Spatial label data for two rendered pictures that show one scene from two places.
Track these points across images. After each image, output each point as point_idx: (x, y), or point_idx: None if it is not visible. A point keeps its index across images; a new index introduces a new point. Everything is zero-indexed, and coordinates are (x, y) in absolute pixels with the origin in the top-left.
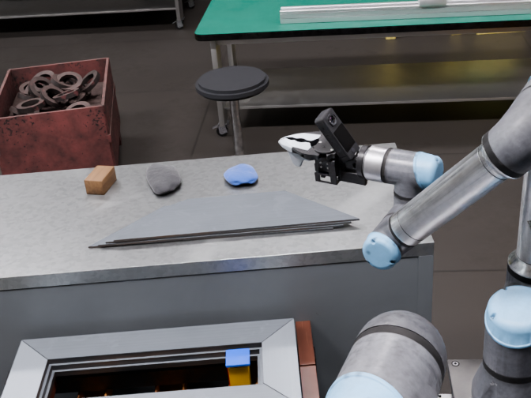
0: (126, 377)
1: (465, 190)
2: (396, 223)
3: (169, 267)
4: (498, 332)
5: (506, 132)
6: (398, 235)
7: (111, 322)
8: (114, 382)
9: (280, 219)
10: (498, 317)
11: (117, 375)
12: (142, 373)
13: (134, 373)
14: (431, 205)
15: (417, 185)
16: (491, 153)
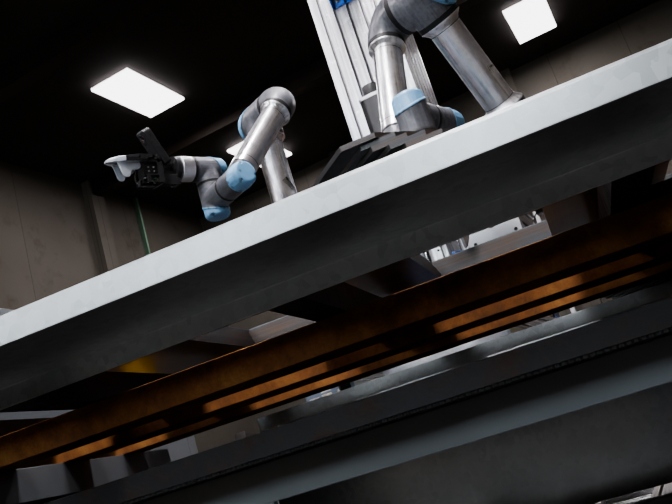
0: (13, 425)
1: (273, 124)
2: (243, 155)
3: (3, 313)
4: None
5: (278, 91)
6: (249, 160)
7: None
8: (2, 434)
9: None
10: None
11: (4, 421)
12: (29, 420)
13: (22, 420)
14: (260, 136)
15: (219, 169)
16: (278, 99)
